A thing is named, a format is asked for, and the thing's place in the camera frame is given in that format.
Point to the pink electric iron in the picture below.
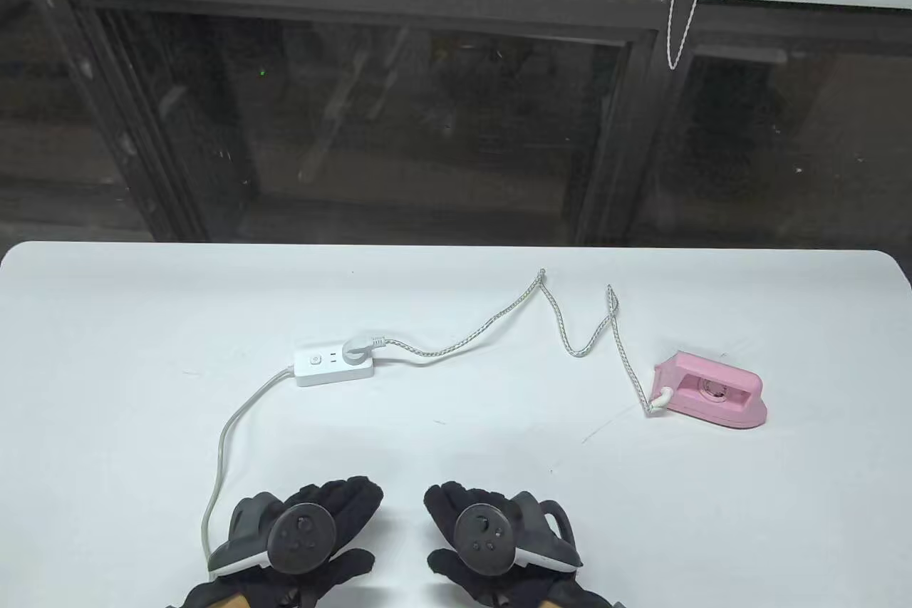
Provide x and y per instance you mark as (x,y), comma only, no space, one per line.
(719,408)

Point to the black right hand controller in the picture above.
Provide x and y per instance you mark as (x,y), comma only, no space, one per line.
(484,533)

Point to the white power strip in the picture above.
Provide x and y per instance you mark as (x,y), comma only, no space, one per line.
(320,371)

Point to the person's left hand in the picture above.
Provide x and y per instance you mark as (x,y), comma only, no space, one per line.
(353,497)

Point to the person's right hand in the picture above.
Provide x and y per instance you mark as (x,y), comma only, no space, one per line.
(445,501)

